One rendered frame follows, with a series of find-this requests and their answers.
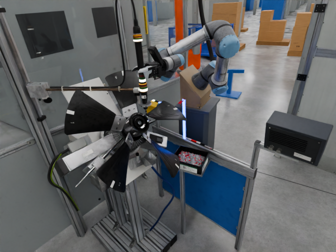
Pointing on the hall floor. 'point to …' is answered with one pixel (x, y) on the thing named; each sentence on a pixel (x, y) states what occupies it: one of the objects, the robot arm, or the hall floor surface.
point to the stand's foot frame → (163, 245)
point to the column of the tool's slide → (38, 127)
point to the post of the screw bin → (182, 201)
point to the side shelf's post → (108, 201)
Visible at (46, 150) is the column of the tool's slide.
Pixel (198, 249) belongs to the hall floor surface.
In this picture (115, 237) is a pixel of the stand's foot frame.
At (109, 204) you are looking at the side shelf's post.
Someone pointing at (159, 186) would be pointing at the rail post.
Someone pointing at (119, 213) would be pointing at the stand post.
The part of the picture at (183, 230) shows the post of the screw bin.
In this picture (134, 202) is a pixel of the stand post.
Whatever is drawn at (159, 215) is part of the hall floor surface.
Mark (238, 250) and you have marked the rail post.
